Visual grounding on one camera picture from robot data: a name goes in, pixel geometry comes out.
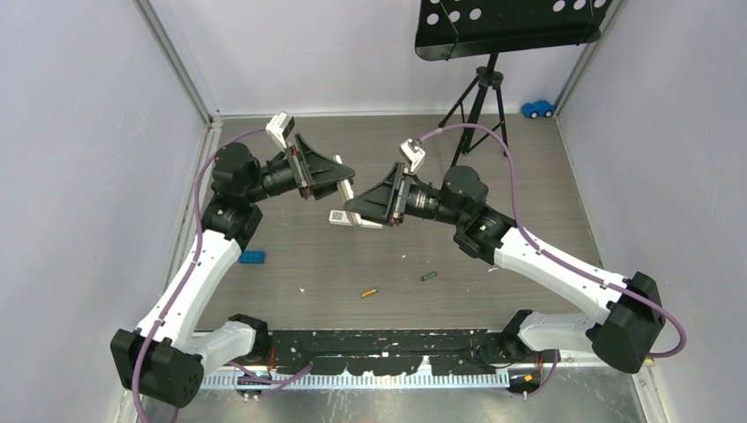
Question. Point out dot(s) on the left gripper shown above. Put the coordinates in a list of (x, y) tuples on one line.
[(323, 174)]

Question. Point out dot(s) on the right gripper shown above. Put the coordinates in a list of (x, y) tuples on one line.
[(387, 202)]

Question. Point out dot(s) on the white remote control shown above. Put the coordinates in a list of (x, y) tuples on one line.
[(351, 219), (345, 190)]

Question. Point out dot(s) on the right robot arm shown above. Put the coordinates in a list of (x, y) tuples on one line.
[(619, 318)]

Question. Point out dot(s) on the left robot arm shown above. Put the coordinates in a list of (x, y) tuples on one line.
[(162, 358)]

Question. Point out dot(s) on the orange battery lower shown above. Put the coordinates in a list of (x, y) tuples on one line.
[(369, 293)]

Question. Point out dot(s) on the green battery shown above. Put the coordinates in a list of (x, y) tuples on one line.
[(429, 275)]

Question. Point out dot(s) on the blue toy brick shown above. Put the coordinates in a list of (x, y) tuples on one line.
[(252, 257)]

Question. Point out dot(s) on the black music stand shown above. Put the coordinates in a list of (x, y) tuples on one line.
[(456, 29)]

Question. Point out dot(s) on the blue toy car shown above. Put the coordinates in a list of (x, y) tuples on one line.
[(540, 108)]

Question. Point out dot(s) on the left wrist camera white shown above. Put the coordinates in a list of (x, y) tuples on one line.
[(279, 129)]

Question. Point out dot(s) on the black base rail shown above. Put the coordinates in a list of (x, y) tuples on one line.
[(394, 352)]

